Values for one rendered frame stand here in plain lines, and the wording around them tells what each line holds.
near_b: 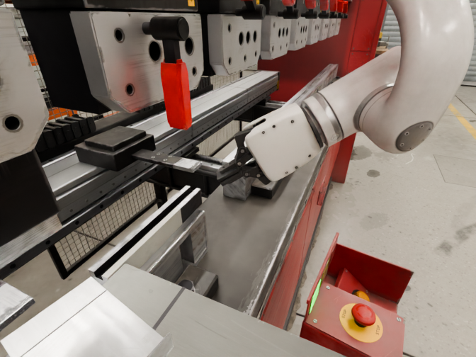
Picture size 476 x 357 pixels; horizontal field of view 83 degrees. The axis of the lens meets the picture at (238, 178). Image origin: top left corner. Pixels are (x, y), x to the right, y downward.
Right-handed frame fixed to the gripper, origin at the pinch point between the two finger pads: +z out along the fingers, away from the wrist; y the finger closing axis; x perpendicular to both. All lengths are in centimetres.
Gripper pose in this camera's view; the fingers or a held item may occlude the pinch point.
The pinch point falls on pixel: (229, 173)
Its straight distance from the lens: 46.1
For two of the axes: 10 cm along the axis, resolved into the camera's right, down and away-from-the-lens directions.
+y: -5.1, -7.2, -4.7
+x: 0.9, 5.0, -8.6
